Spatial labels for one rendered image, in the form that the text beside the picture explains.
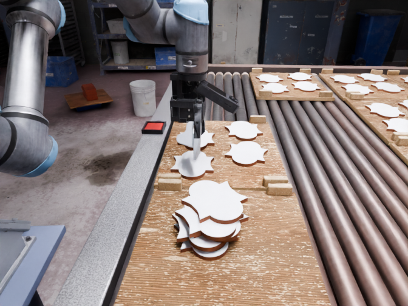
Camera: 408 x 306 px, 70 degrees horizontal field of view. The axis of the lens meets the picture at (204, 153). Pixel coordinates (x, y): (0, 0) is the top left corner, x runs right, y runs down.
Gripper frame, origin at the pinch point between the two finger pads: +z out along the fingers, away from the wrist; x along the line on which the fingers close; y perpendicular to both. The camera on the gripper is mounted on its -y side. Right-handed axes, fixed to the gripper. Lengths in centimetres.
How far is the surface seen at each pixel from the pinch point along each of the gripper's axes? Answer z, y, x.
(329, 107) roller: 6, -50, -56
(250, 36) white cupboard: 25, -35, -467
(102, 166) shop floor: 95, 101, -140
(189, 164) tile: 5.2, 3.1, 0.7
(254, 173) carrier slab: 6.3, -14.8, 2.0
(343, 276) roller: 9.0, -29.6, 31.3
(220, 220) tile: 0.6, -6.5, 28.1
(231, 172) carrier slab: 6.3, -8.6, 2.0
